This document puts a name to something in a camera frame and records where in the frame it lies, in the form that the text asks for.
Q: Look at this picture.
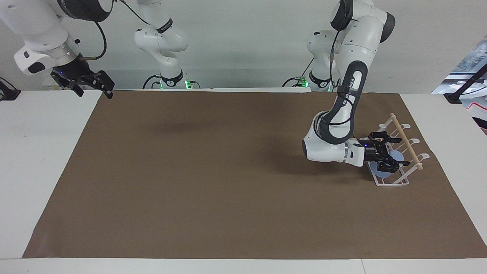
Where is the white wire cup holder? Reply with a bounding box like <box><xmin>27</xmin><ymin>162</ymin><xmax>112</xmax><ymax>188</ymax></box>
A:
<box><xmin>367</xmin><ymin>113</ymin><xmax>431</xmax><ymax>187</ymax></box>

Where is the black cable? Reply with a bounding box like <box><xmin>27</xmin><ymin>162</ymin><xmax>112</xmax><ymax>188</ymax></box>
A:
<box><xmin>282</xmin><ymin>56</ymin><xmax>317</xmax><ymax>88</ymax></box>
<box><xmin>113</xmin><ymin>0</ymin><xmax>153</xmax><ymax>26</ymax></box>
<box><xmin>79</xmin><ymin>21</ymin><xmax>108</xmax><ymax>61</ymax></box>
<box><xmin>142</xmin><ymin>74</ymin><xmax>163</xmax><ymax>90</ymax></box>
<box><xmin>329</xmin><ymin>30</ymin><xmax>344</xmax><ymax>92</ymax></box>

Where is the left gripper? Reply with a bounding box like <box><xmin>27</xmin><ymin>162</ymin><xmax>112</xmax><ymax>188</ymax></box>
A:
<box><xmin>363</xmin><ymin>131</ymin><xmax>411</xmax><ymax>174</ymax></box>

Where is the black stand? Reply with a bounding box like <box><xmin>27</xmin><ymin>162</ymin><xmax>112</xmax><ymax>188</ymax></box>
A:
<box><xmin>444</xmin><ymin>63</ymin><xmax>487</xmax><ymax>105</ymax></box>
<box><xmin>0</xmin><ymin>77</ymin><xmax>22</xmax><ymax>102</ymax></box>

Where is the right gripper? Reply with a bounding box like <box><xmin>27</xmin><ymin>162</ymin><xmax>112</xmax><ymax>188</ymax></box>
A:
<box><xmin>51</xmin><ymin>54</ymin><xmax>116</xmax><ymax>100</ymax></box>

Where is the light blue plate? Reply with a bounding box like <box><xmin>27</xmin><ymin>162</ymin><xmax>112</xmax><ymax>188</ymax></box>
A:
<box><xmin>372</xmin><ymin>149</ymin><xmax>405</xmax><ymax>180</ymax></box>

